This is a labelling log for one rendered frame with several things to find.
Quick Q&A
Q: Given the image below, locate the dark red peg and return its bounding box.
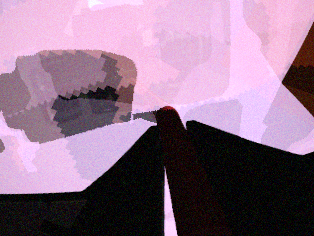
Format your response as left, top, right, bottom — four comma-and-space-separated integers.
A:
156, 106, 233, 236

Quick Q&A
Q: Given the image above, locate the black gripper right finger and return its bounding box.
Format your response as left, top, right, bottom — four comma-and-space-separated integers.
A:
186, 121, 314, 236

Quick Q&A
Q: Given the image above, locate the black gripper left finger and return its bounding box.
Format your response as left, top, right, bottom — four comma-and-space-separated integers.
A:
0, 125, 165, 236

